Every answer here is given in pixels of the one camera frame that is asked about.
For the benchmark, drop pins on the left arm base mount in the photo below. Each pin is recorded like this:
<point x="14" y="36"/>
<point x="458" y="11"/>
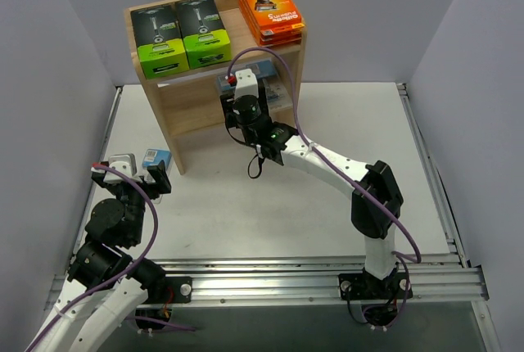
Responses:
<point x="172" y="286"/>

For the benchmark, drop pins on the orange Fusion box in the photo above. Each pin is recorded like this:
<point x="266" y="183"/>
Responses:
<point x="280" y="34"/>
<point x="279" y="41"/>
<point x="271" y="17"/>

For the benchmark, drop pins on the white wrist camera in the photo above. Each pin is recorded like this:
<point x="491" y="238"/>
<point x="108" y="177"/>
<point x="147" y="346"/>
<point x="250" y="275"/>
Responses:
<point x="244" y="82"/>
<point x="124" y="164"/>

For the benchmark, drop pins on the green black razor box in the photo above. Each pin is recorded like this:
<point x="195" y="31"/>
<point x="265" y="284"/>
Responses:
<point x="205" y="38"/>
<point x="159" y="42"/>

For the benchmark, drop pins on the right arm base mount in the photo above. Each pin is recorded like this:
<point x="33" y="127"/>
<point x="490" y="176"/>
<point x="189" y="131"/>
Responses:
<point x="363" y="286"/>

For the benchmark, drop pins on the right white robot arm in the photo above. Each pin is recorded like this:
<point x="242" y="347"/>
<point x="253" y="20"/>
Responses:
<point x="370" y="188"/>

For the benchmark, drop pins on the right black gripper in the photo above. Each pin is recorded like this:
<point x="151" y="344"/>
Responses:
<point x="225" y="101"/>

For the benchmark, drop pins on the blue razor blister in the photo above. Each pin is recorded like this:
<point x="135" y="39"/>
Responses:
<point x="276" y="92"/>
<point x="222" y="85"/>
<point x="154" y="156"/>

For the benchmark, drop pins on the wooden two-tier shelf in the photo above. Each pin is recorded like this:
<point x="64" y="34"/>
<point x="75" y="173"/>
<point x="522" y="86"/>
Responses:
<point x="188" y="102"/>

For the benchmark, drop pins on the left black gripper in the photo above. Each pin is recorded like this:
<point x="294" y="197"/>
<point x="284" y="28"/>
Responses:
<point x="146" y="187"/>

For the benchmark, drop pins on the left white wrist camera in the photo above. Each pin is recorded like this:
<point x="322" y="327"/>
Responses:
<point x="124" y="164"/>

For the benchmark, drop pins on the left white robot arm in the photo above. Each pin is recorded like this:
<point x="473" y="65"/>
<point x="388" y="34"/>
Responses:
<point x="104" y="285"/>

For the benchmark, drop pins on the aluminium frame rail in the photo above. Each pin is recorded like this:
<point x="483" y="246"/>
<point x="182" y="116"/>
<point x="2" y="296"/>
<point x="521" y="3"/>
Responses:
<point x="314" y="280"/>

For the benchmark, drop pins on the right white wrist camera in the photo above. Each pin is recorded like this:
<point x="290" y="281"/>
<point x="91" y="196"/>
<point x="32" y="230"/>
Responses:
<point x="244" y="82"/>

